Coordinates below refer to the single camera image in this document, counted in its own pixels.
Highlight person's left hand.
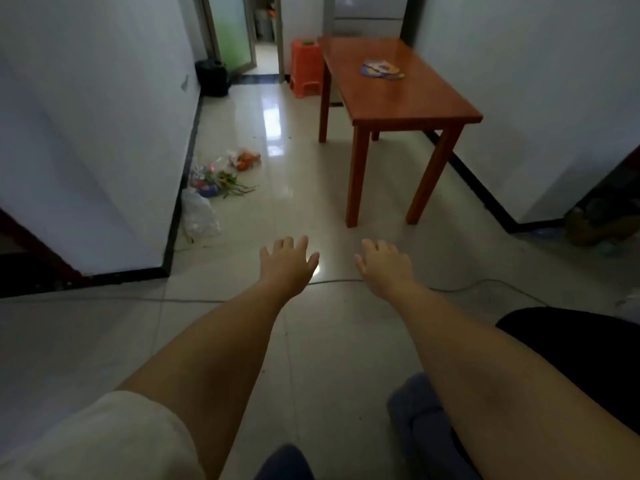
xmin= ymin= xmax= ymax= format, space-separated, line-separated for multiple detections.
xmin=259 ymin=236 xmax=321 ymax=299

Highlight person's right hand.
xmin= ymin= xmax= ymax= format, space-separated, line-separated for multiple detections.
xmin=354 ymin=239 xmax=419 ymax=300

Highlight person's left forearm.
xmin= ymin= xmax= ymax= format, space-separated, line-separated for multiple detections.
xmin=114 ymin=280 xmax=301 ymax=480

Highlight person's right forearm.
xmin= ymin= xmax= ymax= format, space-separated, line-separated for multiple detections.
xmin=394 ymin=282 xmax=640 ymax=480

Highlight green vegetable stems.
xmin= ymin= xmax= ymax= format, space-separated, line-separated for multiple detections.
xmin=215 ymin=171 xmax=258 ymax=199

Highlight clear plastic bag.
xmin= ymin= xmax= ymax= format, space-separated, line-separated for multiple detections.
xmin=181 ymin=187 xmax=222 ymax=244

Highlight blue plastic wrapper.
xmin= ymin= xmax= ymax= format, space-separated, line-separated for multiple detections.
xmin=191 ymin=167 xmax=223 ymax=198

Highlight orange snack wrapper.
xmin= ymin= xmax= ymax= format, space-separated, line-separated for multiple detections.
xmin=228 ymin=150 xmax=262 ymax=172

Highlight brown wooden table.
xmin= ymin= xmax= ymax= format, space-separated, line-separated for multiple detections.
xmin=317 ymin=36 xmax=484 ymax=229

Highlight blue slipper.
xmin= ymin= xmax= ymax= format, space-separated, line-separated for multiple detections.
xmin=254 ymin=443 xmax=317 ymax=480
xmin=387 ymin=372 xmax=482 ymax=480

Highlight colourful hand fan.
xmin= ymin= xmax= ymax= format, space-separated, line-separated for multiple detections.
xmin=360 ymin=59 xmax=407 ymax=81

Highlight orange plastic stool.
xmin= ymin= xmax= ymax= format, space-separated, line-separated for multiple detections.
xmin=289 ymin=39 xmax=326 ymax=99

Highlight black trash bin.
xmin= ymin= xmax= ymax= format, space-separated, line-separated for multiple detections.
xmin=194 ymin=59 xmax=232 ymax=98

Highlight brown bundle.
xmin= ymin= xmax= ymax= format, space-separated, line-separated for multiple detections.
xmin=564 ymin=194 xmax=640 ymax=247

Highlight black shorts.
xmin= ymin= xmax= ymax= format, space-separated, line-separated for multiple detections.
xmin=495 ymin=307 xmax=640 ymax=436

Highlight green frosted glass door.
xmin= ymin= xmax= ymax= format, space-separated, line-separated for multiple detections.
xmin=201 ymin=0 xmax=258 ymax=74

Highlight grey refrigerator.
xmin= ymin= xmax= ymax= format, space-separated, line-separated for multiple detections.
xmin=324 ymin=0 xmax=411 ymax=39

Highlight white shirt sleeve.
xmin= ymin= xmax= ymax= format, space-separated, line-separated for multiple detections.
xmin=0 ymin=390 xmax=207 ymax=480

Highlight thin grey floor cable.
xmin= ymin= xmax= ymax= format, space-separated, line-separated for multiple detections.
xmin=170 ymin=279 xmax=548 ymax=306

